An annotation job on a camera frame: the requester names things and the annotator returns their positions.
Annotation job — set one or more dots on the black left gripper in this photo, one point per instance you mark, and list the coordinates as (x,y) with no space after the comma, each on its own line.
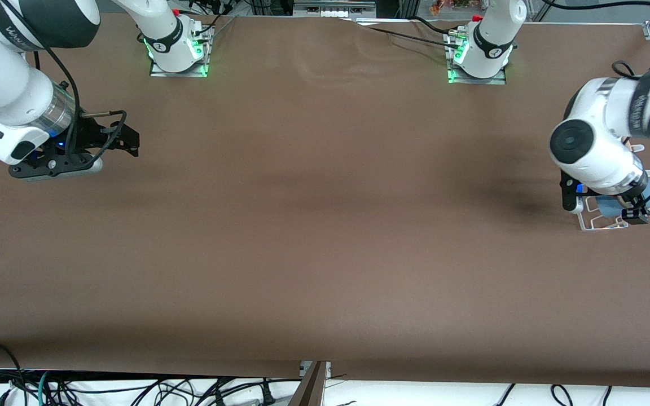
(635,214)

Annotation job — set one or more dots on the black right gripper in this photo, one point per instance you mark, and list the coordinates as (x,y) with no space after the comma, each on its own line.
(95,137)

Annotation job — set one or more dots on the light blue plastic cup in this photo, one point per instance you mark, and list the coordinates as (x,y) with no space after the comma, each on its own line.
(607,207)

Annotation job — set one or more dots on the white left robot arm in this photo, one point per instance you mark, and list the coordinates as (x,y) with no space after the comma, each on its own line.
(590,163)

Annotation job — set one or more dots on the orange objects behind glass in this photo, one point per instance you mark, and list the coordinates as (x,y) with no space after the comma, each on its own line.
(449,5)

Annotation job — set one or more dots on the dark metal table beam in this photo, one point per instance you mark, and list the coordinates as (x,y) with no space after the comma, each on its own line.
(311,389)

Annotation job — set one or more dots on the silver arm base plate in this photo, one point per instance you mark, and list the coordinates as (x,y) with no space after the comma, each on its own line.
(494,80)
(161,72)

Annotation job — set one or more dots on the grey metal rail unit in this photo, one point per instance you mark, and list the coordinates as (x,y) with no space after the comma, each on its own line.
(336,5)

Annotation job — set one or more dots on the silver table bracket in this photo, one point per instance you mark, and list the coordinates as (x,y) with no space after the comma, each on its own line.
(304,367)

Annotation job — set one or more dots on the black frame post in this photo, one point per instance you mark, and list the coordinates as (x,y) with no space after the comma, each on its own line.
(407,7)

